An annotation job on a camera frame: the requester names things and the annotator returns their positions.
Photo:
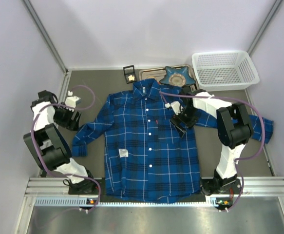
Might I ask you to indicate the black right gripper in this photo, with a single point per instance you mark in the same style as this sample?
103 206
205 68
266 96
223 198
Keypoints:
180 123

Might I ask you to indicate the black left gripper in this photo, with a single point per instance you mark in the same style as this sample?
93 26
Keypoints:
71 118

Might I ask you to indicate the blue plaid shirt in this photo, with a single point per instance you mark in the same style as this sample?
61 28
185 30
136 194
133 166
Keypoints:
145 159

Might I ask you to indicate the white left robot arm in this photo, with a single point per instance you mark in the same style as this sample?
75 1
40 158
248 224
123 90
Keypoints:
49 148

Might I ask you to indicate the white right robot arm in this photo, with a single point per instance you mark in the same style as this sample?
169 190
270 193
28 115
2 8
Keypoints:
234 130

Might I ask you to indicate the gold brooch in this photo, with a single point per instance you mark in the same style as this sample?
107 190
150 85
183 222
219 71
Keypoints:
131 78

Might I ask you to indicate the black brooch box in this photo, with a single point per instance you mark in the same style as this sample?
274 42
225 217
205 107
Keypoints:
129 74

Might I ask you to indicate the blue star-shaped dish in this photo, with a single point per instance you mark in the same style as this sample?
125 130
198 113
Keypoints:
177 77

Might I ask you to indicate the silver metal tray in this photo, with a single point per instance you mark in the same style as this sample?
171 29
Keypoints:
159 73

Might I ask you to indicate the white plastic basket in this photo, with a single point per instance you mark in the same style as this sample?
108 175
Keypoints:
224 70

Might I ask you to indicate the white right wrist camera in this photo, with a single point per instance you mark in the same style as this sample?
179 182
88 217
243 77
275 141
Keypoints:
175 106

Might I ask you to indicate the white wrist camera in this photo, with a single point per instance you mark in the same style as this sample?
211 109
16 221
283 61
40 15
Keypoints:
175 106
71 100

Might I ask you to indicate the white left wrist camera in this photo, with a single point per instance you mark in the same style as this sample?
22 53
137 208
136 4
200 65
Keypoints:
71 100

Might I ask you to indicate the aluminium frame rail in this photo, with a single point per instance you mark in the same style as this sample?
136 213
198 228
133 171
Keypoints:
53 192

